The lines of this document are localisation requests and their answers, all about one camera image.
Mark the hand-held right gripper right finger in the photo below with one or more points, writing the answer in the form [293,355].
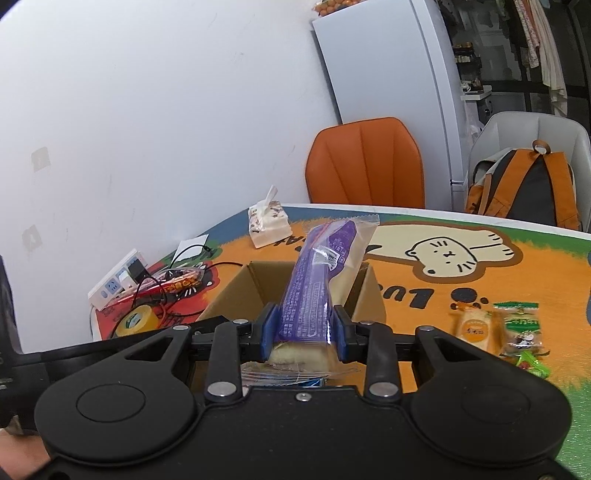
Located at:
[340,332]

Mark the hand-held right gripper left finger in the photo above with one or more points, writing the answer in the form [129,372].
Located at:
[268,332]

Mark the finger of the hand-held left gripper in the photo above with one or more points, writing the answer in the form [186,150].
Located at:
[78,357]

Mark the brown cardboard box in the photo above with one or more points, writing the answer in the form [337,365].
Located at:
[258,286]

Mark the purple bread packet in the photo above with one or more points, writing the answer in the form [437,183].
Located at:
[314,286]

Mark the person's left forearm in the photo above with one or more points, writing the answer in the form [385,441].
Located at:
[21,450]

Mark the clear snack packet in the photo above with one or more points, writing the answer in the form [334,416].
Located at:
[272,374]

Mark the blue snack packet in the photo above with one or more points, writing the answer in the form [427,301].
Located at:
[309,381]

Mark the yellow tape roll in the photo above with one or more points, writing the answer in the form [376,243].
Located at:
[136,323]

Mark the white power strip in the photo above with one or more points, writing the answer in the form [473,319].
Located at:
[108,288]

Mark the red snack packet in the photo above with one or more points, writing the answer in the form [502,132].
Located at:
[180,281]

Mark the black plug adapter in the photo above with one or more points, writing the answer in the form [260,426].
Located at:
[136,270]

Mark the patterned tissue box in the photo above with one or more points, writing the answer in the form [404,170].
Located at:
[268,221]

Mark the white paper sheet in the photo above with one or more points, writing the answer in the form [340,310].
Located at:
[189,249]

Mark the yellow cake packet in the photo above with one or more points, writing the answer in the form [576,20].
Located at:
[473,325]

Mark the orange chair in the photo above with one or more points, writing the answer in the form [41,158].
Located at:
[367,161]

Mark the green label snack packet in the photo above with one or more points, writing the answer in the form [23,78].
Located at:
[519,327]

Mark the green candy wrapper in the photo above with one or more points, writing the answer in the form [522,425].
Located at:
[531,362]

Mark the orange and grey backpack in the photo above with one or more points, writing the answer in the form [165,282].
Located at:
[526,184]

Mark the white refrigerator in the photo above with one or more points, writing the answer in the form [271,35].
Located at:
[392,83]

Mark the white chair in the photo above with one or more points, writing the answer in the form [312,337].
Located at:
[531,134]

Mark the tray of oranges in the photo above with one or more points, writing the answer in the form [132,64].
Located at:
[337,5]

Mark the hanging clothes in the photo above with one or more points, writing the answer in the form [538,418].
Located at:
[542,46]

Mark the wall socket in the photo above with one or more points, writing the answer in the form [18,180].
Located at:
[40,159]

